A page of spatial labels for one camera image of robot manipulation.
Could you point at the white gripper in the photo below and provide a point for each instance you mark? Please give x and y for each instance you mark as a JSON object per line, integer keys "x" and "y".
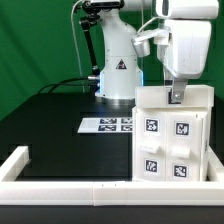
{"x": 184, "y": 53}

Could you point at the white cabinet body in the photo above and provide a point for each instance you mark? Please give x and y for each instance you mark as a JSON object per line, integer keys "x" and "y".
{"x": 202, "y": 114}

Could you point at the white box with marker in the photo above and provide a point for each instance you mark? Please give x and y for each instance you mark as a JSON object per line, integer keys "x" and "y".
{"x": 196, "y": 96}

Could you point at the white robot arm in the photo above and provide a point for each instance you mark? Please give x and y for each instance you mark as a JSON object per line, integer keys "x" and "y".
{"x": 121, "y": 74}

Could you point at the white flat marker plate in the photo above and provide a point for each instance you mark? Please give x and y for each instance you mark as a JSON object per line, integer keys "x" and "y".
{"x": 106, "y": 125}

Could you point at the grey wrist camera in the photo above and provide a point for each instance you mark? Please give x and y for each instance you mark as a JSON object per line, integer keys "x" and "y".
{"x": 140, "y": 41}

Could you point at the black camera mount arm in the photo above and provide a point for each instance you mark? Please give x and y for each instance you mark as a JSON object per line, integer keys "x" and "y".
{"x": 92, "y": 9}

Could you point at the white U-shaped frame fence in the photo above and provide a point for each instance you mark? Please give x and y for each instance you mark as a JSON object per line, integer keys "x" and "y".
{"x": 13, "y": 192}

